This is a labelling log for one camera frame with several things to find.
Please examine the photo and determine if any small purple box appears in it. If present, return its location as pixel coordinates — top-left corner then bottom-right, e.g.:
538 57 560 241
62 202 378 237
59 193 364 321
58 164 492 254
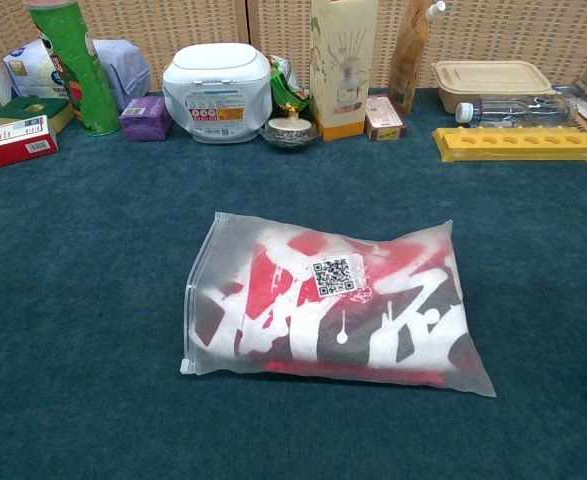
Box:
119 95 174 143

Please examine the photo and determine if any tall cream orange diffuser box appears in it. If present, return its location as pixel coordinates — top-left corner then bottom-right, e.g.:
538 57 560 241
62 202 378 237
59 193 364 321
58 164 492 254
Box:
308 0 380 142

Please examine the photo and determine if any woven folding screen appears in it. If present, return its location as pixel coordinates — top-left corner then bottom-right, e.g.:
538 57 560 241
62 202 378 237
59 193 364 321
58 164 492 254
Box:
0 0 587 94

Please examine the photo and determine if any small patterned ceramic bowl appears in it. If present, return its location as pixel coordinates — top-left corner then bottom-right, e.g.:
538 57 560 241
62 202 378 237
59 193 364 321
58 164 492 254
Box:
260 110 319 150

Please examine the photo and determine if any lavender paper pack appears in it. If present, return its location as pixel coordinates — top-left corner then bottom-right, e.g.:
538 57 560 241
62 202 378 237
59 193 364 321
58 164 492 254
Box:
91 38 152 112

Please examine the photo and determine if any dark green gold box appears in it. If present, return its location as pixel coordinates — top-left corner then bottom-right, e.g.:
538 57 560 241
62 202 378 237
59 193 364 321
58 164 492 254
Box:
0 95 77 135

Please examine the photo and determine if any green snack packet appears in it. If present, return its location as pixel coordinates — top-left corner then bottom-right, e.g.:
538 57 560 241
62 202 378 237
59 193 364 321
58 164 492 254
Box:
267 53 312 116

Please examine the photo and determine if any red white black printed garment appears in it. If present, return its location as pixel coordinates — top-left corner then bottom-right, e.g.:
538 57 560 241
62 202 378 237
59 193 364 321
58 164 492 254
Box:
192 227 467 386

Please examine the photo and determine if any brown spouted stand-up pouch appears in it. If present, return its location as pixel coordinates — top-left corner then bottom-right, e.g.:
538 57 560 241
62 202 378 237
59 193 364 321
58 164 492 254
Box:
388 0 447 115

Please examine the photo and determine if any small pink red box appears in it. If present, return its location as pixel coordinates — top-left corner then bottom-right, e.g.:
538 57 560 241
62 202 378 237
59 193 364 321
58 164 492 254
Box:
364 94 408 142

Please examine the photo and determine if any clear plastic water bottle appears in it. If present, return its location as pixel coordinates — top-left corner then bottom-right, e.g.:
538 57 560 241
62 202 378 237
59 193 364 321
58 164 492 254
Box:
454 94 579 129

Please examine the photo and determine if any white lidded wipes container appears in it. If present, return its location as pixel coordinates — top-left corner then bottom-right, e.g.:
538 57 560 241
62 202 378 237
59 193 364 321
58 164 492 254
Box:
162 42 274 145

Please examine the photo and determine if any white blue plastic pack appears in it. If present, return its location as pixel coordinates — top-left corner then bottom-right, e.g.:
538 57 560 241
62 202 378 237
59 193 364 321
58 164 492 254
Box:
2 38 69 100

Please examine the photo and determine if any green chips can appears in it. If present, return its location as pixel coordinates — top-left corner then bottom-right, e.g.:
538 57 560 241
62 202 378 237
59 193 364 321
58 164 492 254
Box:
24 0 122 137

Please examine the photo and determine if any yellow tray with round holes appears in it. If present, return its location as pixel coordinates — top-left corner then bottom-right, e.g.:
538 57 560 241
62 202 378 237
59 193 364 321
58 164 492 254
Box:
432 126 587 163

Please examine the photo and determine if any red white carton box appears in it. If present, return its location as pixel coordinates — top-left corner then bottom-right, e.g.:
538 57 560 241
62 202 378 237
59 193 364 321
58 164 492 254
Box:
0 114 59 170

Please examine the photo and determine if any beige lidded lunch container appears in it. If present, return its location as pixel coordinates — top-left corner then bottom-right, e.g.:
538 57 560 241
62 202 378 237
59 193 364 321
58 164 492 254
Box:
431 60 557 115

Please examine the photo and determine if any clear bag with red-white clothing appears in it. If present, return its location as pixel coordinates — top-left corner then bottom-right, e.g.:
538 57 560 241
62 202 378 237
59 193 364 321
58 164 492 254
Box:
178 211 497 399

